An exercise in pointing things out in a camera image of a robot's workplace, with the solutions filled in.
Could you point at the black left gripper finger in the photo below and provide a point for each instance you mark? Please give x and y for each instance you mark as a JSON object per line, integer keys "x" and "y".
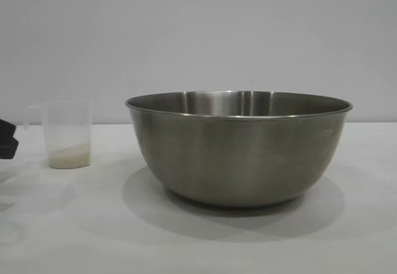
{"x": 8, "y": 149}
{"x": 7, "y": 129}

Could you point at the clear plastic measuring cup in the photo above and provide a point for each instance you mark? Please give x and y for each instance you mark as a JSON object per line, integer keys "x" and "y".
{"x": 66, "y": 122}

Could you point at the white rice grains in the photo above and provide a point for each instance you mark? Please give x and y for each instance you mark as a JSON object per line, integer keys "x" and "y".
{"x": 69, "y": 160}

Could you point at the stainless steel mixing bowl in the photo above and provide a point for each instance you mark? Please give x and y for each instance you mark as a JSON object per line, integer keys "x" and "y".
{"x": 239, "y": 156}

